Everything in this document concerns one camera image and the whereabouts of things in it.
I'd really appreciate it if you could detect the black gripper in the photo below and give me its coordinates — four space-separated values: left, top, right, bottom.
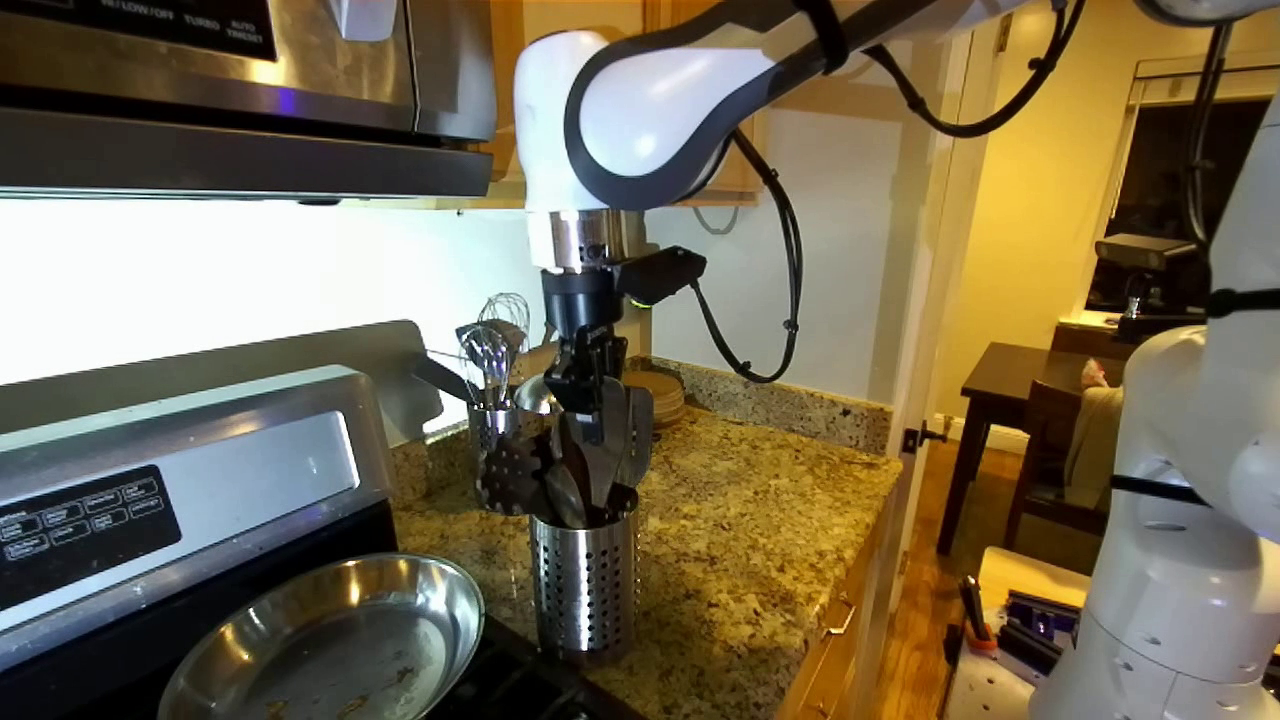
536 264 632 420

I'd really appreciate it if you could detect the round wooden bowl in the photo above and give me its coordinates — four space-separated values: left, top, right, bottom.
624 356 690 427

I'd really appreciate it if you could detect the small steel utensil holder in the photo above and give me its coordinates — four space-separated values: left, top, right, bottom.
469 397 528 472

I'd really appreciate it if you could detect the black slotted utensil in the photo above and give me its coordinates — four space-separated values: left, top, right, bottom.
475 424 540 518

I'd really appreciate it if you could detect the perforated steel utensil holder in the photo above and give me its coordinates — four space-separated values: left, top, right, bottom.
528 506 641 666

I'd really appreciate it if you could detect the wooden base cabinet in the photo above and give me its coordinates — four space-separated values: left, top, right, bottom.
771 463 914 720

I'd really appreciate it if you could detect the stainless steel frying pan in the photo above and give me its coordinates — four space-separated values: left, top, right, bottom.
154 551 493 720

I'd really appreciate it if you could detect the stainless steel stove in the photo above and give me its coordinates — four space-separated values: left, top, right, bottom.
0 315 634 720

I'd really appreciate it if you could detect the dark wooden table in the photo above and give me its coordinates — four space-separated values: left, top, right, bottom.
934 340 1056 556

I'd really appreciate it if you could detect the black and red tool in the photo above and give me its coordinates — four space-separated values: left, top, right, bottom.
957 572 996 656

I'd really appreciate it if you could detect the dark wooden chair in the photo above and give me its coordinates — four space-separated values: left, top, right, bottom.
1003 347 1142 546

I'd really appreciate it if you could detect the white robot stand top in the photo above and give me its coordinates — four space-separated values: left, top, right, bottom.
934 539 1097 720

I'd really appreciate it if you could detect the stainless steel microwave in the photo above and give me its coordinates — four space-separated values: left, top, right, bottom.
0 0 498 208

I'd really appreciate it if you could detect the black electronics box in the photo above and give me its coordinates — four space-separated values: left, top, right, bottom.
996 589 1089 678

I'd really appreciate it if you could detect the beige cushion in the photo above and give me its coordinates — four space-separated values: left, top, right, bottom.
1064 375 1139 512

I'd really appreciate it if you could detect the black device with grey top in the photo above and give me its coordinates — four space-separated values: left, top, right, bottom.
1089 228 1205 325

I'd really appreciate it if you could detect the dark window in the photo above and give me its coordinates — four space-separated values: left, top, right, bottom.
1104 56 1270 325

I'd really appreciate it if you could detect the steel wire whisk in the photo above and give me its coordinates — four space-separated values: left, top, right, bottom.
475 289 536 346
451 315 528 412

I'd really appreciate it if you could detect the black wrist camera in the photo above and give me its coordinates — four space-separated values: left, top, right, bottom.
616 245 712 308

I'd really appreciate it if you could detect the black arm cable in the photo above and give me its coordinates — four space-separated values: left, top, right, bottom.
860 0 1093 145

